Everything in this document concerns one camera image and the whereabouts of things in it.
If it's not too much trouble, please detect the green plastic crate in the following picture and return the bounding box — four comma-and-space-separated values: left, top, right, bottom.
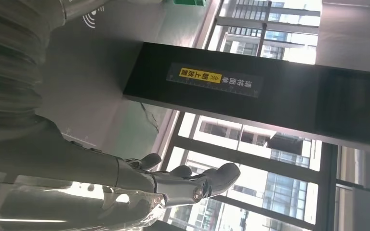
173, 0, 209, 7

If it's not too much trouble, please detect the dark window frame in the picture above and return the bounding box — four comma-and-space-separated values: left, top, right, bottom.
153, 0, 370, 231

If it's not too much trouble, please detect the black and yellow label sticker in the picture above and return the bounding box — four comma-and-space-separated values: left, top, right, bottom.
166, 62, 264, 99

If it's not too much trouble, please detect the black inbound scanner machine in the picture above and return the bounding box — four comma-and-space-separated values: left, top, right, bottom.
35, 0, 370, 160

